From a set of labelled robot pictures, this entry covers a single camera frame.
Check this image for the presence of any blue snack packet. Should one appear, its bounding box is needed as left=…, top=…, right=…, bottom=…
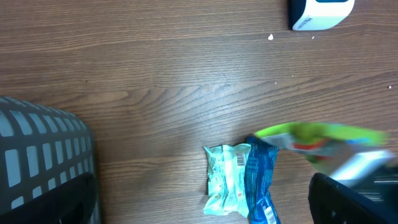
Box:
left=244, top=136, right=280, bottom=224

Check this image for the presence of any green snack bag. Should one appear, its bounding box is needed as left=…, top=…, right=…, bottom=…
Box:
left=254, top=121, right=387, bottom=174

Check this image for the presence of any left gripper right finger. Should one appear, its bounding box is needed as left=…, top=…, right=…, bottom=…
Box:
left=308, top=173, right=397, bottom=224

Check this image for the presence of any grey plastic shopping basket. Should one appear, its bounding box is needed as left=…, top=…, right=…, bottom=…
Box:
left=1, top=96, right=102, bottom=224

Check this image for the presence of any white barcode scanner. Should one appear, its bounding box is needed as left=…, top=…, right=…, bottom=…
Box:
left=288, top=0, right=355, bottom=31

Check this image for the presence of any teal snack packet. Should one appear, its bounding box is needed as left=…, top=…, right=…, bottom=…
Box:
left=203, top=144, right=251, bottom=218

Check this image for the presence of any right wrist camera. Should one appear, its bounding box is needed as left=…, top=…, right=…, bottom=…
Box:
left=328, top=150, right=394, bottom=187

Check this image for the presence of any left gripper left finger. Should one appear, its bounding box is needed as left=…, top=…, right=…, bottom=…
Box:
left=1, top=172, right=96, bottom=224

